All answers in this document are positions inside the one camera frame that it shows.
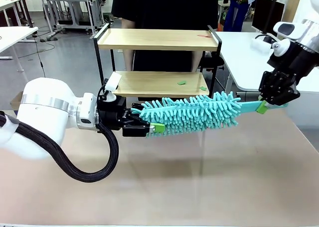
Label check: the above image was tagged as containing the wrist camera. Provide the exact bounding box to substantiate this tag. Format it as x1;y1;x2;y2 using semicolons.
250;36;292;58
103;71;122;102

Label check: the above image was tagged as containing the large white table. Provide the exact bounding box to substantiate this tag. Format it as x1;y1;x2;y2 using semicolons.
214;31;319;93

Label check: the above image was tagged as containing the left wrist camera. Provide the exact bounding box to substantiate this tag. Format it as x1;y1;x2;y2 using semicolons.
103;71;122;102

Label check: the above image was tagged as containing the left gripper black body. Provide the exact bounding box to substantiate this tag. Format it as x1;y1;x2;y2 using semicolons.
97;96;137;132

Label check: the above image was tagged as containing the black stand pole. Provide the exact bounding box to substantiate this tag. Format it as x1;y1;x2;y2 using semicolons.
19;0;34;28
261;0;279;34

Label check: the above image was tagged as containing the person's left forearm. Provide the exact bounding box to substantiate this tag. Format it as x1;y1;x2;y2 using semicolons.
191;51;202;72

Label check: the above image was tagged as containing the small white table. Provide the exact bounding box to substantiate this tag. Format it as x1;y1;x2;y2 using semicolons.
0;26;39;83

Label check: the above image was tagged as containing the person's right forearm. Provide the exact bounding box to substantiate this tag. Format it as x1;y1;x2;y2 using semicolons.
121;18;137;72

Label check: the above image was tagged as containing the thin black cable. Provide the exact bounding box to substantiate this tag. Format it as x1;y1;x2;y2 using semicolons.
33;31;56;77

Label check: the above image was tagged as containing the black monitor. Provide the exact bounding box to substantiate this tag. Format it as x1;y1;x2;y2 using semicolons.
251;0;285;37

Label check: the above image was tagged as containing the teal chenille duster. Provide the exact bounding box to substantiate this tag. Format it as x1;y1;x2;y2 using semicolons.
131;91;289;139

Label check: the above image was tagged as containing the bystander in blue trousers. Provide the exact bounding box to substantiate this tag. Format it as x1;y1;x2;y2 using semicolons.
223;0;257;32

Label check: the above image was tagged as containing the two-tier wooden shelf black frame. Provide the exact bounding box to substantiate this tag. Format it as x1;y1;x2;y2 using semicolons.
93;23;222;99

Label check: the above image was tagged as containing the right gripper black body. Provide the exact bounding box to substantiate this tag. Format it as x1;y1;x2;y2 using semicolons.
267;42;319;85

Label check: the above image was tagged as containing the brown cardboard panel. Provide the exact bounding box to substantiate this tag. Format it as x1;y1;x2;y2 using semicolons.
284;0;302;23

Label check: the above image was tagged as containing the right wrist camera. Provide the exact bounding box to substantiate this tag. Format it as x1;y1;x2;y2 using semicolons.
250;36;292;58

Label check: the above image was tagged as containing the brown cardboard box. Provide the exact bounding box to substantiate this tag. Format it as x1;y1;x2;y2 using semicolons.
9;91;24;110

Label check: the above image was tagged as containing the black braided cable sleeve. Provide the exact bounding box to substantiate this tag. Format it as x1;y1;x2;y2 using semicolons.
0;113;120;183

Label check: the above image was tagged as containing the person in black shirt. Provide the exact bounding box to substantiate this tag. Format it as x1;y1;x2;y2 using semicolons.
111;0;219;102

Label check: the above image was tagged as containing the white lab desk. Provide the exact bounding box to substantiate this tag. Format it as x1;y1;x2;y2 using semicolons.
0;0;23;27

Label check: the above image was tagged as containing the black office chair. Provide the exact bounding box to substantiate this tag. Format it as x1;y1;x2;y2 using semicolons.
199;51;225;72

